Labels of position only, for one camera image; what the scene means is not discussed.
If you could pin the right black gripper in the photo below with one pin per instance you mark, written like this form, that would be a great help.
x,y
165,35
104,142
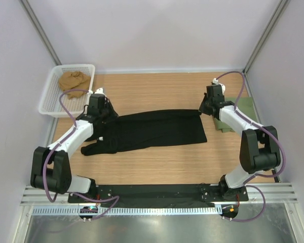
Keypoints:
x,y
202,109

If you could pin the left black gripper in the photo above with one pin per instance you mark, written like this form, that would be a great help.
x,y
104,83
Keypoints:
x,y
113,115

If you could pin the green tank top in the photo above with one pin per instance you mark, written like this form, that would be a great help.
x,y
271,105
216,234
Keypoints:
x,y
245,105

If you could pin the black tank top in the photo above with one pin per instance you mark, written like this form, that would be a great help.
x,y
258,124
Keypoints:
x,y
157,128

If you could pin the white plastic basket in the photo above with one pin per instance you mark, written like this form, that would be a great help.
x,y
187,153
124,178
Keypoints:
x,y
49,103

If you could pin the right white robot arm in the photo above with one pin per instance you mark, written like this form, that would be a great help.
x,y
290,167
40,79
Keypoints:
x,y
259,151

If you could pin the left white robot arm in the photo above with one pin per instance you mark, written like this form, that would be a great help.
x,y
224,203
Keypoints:
x,y
50,165

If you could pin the orange garment in basket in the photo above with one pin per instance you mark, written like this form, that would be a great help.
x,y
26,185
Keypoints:
x,y
75,82

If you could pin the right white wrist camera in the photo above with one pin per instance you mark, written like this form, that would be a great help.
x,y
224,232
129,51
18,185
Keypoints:
x,y
215,81

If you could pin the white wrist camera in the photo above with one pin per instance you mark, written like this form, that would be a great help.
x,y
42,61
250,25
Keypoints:
x,y
97,91
215,81

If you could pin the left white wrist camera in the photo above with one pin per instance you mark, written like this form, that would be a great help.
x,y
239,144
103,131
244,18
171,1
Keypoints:
x,y
97,91

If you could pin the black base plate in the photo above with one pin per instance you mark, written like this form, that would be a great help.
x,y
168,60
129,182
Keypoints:
x,y
171,192

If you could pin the slotted grey cable duct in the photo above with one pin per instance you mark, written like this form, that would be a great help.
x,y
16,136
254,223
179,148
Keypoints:
x,y
91,210

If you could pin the aluminium frame rail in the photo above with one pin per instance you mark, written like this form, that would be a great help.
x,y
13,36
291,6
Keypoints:
x,y
273,193

